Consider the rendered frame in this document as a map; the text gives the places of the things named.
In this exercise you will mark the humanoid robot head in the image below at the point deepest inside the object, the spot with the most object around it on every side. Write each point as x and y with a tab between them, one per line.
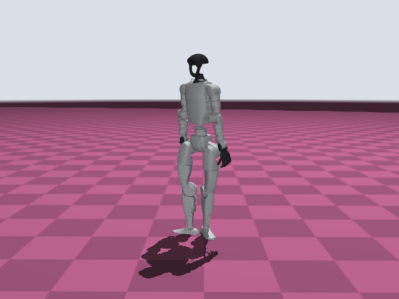
197	60

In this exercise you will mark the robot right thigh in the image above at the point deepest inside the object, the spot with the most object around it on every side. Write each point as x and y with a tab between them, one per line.
184	168

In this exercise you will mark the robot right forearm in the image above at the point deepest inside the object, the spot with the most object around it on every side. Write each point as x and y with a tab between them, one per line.
183	128

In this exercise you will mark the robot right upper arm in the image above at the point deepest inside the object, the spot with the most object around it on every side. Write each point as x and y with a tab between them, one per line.
182	113

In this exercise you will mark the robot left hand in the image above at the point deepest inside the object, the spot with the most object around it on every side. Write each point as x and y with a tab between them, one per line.
224	156

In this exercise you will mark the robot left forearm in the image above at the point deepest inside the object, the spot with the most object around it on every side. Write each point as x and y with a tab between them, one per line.
218	131

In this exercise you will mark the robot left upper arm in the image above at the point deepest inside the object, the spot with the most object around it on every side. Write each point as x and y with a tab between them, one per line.
213	91

